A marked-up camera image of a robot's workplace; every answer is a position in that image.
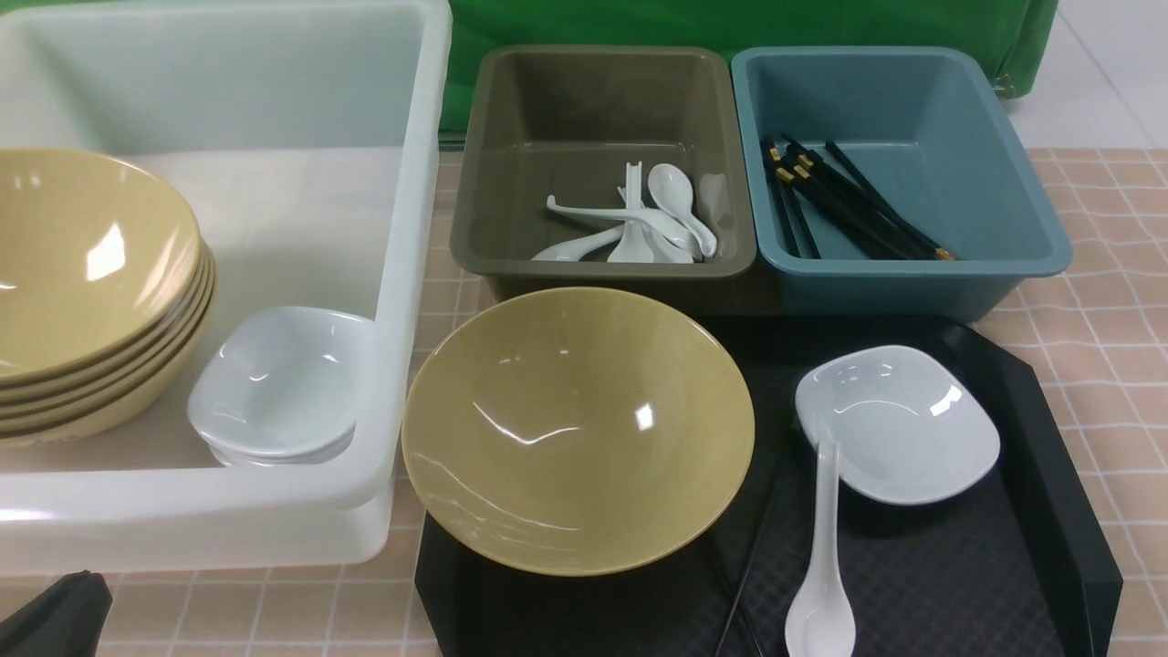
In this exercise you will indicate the blue plastic bin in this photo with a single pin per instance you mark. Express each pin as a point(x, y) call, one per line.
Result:
point(927, 130)

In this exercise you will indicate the black chopstick right long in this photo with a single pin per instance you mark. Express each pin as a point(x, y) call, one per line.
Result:
point(881, 201)

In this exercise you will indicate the stacked yellow bowl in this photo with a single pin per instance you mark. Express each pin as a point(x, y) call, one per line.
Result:
point(95, 250)
point(25, 416)
point(142, 391)
point(108, 363)

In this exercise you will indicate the lower stacked white dish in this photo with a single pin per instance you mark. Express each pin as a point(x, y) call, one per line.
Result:
point(319, 456)

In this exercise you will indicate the black plastic serving tray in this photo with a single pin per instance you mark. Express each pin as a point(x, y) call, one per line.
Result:
point(1016, 566)

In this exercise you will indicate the large white plastic tub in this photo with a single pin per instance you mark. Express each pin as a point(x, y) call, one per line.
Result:
point(305, 136)

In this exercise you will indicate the bottom stacked yellow bowl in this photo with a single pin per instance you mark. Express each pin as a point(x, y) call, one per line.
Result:
point(142, 391)

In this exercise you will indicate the white spoon long handle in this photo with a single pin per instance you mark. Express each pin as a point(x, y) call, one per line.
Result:
point(660, 221)

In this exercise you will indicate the white square dish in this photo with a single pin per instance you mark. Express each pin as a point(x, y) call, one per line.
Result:
point(897, 426)

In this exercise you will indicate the top stacked yellow bowl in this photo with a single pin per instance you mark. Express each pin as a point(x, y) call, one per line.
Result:
point(95, 250)

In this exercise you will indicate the stacked white dish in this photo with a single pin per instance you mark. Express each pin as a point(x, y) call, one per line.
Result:
point(285, 382)
point(319, 456)

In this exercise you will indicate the olive brown plastic bin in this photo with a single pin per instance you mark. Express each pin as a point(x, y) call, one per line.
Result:
point(563, 121)

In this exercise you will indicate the white ceramic soup spoon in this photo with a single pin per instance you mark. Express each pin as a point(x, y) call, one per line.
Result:
point(820, 620)

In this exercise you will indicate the white spoon centre upright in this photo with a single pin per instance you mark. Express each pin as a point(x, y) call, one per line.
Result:
point(633, 246)

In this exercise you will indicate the top stacked white dish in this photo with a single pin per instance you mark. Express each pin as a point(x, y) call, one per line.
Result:
point(285, 382)

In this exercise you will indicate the white spoon upright bowl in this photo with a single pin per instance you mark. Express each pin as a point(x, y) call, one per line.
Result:
point(673, 193)

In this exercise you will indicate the green cloth backdrop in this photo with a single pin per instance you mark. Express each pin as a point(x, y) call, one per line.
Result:
point(1006, 38)

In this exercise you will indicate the yellow noodle bowl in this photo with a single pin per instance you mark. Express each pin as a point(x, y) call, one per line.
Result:
point(578, 432)

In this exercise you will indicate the white spoon lower left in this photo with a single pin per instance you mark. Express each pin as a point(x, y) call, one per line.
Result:
point(576, 249)

